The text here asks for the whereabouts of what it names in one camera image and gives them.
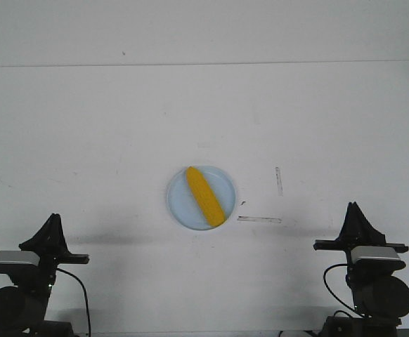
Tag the yellow corn cob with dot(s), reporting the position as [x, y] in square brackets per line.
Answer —
[205, 197]

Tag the light blue round plate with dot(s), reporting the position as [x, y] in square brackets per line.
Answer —
[183, 206]

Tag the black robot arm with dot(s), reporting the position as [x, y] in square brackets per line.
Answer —
[380, 299]
[32, 270]

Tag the clear tape strip horizontal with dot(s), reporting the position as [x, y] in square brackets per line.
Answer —
[259, 219]

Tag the clear tape strip vertical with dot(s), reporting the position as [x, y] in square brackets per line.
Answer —
[279, 181]

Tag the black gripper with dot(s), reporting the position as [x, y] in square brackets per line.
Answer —
[42, 243]
[365, 232]

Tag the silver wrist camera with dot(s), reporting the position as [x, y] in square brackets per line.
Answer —
[377, 256]
[12, 261]

